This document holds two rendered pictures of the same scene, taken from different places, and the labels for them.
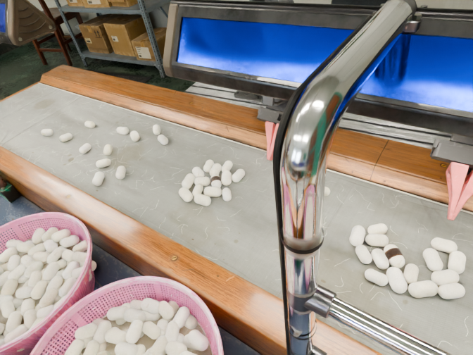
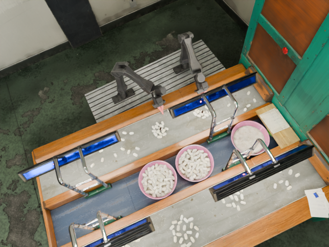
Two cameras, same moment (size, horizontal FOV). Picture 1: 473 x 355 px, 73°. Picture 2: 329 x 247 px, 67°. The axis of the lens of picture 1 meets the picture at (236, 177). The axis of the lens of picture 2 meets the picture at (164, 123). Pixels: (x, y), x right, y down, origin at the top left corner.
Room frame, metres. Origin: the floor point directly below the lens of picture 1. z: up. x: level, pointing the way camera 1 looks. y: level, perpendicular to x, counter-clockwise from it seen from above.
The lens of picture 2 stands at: (-0.02, 0.67, 2.45)
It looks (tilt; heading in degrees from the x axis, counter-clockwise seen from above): 64 degrees down; 306
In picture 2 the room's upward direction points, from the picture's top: 12 degrees counter-clockwise
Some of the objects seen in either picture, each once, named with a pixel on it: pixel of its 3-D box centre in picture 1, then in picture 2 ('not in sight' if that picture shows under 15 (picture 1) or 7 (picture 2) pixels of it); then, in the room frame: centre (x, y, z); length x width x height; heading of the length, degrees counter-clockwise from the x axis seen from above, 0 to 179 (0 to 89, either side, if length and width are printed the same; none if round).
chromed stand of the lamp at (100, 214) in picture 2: not in sight; (101, 234); (0.47, 0.85, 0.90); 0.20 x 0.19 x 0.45; 49
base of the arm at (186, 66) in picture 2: not in sight; (184, 63); (0.58, -0.62, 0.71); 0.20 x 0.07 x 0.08; 53
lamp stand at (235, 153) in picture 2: not in sight; (247, 167); (-0.17, 0.12, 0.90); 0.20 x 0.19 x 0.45; 49
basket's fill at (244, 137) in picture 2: not in sight; (248, 140); (-0.14, -0.14, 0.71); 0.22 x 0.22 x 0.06
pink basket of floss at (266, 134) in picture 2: not in sight; (248, 139); (-0.14, -0.14, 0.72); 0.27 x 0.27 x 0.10
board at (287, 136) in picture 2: not in sight; (276, 125); (-0.28, -0.31, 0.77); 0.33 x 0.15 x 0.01; 139
